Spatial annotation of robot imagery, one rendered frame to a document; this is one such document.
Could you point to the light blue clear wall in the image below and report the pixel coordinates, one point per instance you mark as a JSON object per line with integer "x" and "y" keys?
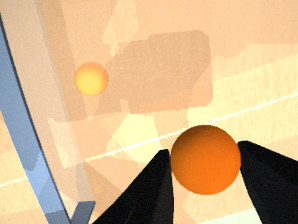
{"x": 19, "y": 123}

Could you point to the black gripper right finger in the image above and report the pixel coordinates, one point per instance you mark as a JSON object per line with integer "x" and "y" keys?
{"x": 271, "y": 179}

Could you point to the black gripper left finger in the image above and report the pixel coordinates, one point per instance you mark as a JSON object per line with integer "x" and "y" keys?
{"x": 148, "y": 200}

